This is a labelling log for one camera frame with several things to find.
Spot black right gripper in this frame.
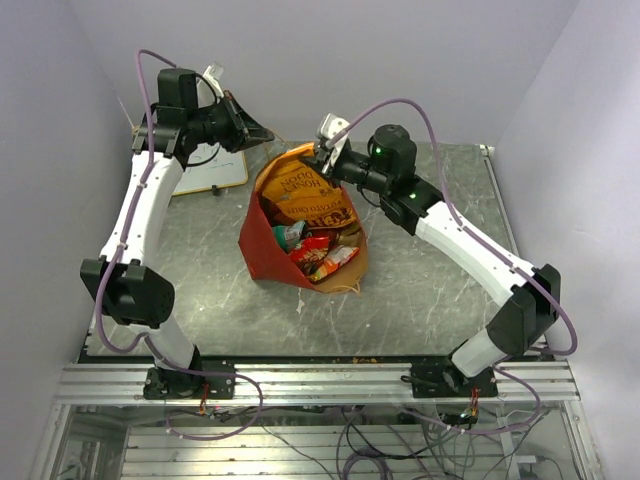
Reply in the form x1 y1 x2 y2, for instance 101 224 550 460
299 144 392 195

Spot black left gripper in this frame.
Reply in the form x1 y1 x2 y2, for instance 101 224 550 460
189 90 277 154

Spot orange honey dijon chips bag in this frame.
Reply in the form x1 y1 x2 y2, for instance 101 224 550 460
254 143 357 229

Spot red paper bag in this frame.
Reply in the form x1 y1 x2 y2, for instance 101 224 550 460
238 180 368 294

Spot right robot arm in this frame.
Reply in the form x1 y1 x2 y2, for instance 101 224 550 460
310 114 561 396

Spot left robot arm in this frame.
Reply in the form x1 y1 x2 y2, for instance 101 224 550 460
80 65 274 400

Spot red rice cracker mix bag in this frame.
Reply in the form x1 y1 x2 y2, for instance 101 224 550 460
288 236 331 268

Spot small whiteboard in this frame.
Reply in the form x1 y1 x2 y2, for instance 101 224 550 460
130 124 250 197

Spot teal snack packet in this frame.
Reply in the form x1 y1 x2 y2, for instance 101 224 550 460
272 220 306 253

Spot colourful striped snack packet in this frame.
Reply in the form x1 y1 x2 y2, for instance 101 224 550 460
307 245 360 283

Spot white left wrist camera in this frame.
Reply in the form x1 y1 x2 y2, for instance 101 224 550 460
196 63 224 107

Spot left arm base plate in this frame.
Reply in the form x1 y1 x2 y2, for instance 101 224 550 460
142 361 236 401

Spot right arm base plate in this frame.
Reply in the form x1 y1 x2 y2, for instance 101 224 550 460
401 360 498 398

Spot aluminium rail frame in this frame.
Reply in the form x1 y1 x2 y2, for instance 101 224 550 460
29 146 605 479

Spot loose cables under frame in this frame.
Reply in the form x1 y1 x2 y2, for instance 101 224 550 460
164 404 556 480

